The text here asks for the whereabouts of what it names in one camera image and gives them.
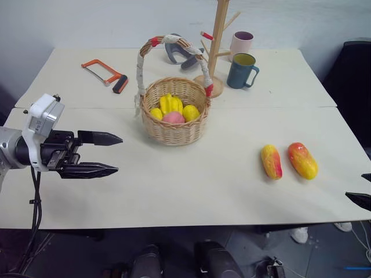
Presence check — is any blue mug with yellow inside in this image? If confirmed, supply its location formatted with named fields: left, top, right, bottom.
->
left=226, top=53, right=260, bottom=90

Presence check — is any yellow banana bunch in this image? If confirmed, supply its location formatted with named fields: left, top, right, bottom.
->
left=158, top=93, right=184, bottom=115

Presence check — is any wicker basket with wrapped handle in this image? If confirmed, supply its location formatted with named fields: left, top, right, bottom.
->
left=133, top=34, right=216, bottom=147

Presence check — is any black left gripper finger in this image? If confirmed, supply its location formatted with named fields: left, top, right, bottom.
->
left=57, top=162, right=120, bottom=181
left=77, top=130, right=124, bottom=147

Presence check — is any pink peach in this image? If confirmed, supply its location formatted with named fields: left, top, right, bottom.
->
left=161, top=112, right=186, bottom=125

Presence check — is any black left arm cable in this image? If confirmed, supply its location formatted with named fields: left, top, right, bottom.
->
left=16, top=165, right=43, bottom=275

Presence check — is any plump red yellow mango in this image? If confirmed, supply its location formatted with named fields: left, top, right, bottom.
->
left=287, top=141, right=319, bottom=181

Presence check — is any orange hacksaw with black handle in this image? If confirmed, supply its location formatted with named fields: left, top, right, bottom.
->
left=81, top=58, right=129, bottom=94

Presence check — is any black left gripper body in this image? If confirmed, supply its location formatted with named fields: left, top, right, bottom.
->
left=39, top=130, right=82, bottom=173

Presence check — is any slim yellow red mango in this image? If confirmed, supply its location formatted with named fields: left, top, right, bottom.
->
left=260, top=144, right=283, bottom=181

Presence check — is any black metal device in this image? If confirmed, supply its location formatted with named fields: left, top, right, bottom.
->
left=265, top=255, right=291, bottom=278

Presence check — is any white shoe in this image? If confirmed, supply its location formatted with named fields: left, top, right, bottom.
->
left=290, top=226, right=309, bottom=244
left=333, top=222, right=353, bottom=233

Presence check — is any wooden mug tree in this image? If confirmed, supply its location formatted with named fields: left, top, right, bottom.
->
left=193, top=0, right=242, bottom=99

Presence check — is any dark rounded shape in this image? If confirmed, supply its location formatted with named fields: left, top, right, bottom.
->
left=131, top=244, right=163, bottom=278
left=193, top=239, right=245, bottom=278

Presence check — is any white cable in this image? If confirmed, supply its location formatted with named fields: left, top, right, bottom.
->
left=351, top=220, right=371, bottom=263

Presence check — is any grey curved plastic object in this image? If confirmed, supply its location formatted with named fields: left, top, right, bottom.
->
left=164, top=32, right=205, bottom=71

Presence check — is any black chair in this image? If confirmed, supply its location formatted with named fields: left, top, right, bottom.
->
left=321, top=37, right=371, bottom=160

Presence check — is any pink mug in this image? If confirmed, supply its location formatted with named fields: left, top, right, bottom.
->
left=230, top=31, right=255, bottom=63

